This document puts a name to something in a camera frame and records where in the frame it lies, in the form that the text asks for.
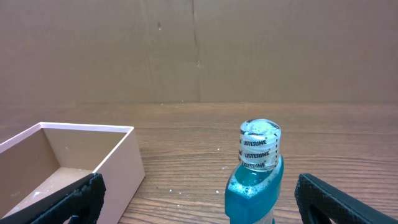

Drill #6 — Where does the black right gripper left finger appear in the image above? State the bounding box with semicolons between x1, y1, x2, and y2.
1;173;106;224

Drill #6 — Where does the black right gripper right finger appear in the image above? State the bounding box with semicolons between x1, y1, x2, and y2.
295;173;397;224

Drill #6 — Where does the blue Listerine mouthwash bottle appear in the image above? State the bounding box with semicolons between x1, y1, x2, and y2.
224;118;284;224

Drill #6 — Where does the white open cardboard box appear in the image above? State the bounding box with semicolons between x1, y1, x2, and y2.
1;122;145;223

